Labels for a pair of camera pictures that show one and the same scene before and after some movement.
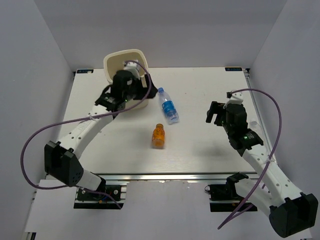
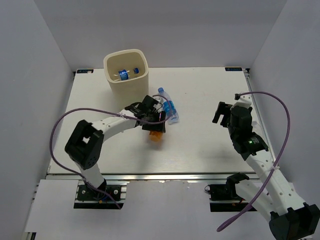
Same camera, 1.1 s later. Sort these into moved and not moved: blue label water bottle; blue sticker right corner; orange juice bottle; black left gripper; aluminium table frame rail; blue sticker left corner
Moved: orange juice bottle; black left gripper
Not moved: aluminium table frame rail; blue sticker right corner; blue label water bottle; blue sticker left corner
